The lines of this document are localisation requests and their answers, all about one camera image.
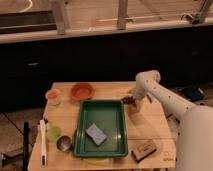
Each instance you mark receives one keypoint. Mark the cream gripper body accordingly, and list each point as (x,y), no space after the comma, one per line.
(138,104)

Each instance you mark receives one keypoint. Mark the dark red grape bunch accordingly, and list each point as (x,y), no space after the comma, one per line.
(129,100)

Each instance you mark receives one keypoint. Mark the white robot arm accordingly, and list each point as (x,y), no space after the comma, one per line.
(195,140)

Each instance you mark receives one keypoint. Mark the red bowl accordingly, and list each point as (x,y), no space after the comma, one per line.
(82,91)

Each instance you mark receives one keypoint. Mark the green plastic tray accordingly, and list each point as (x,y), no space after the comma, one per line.
(109,117)

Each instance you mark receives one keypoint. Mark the wooden block eraser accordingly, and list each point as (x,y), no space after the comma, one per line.
(143,150)

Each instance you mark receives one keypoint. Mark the blue grey sponge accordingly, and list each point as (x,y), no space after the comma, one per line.
(96,134)

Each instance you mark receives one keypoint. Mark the small metal cup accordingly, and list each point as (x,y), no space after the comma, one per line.
(64,144)

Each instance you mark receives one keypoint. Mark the small cup with orange lid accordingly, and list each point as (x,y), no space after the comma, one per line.
(53,96)

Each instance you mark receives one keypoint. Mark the light green cup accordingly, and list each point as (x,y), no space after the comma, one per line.
(53,133)

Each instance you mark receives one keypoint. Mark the black pole left of table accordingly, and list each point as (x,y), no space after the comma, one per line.
(26,147)

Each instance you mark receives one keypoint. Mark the white handled brush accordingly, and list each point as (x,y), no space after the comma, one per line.
(43,143)

